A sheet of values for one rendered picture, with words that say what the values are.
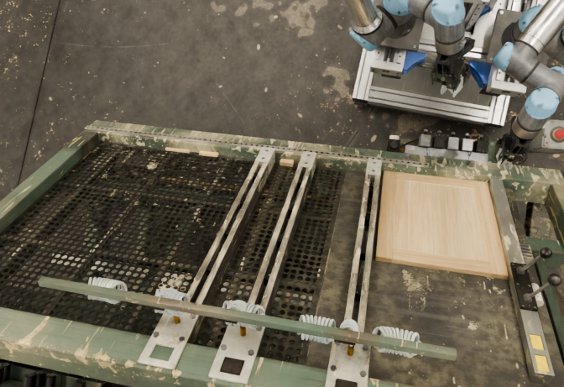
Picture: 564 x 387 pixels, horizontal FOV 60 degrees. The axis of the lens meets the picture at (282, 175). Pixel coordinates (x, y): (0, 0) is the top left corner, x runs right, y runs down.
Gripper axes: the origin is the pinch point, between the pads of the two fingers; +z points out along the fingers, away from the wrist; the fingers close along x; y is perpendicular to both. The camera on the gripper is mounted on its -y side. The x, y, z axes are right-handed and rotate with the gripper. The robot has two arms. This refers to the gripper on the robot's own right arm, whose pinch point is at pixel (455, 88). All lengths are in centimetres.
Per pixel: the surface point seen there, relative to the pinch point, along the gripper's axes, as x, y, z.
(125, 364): -37, 114, -9
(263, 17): -166, -80, 82
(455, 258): 13, 33, 47
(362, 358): 10, 81, 9
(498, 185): 11, -12, 71
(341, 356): 6, 84, 8
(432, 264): 8, 40, 44
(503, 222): 21, 9, 59
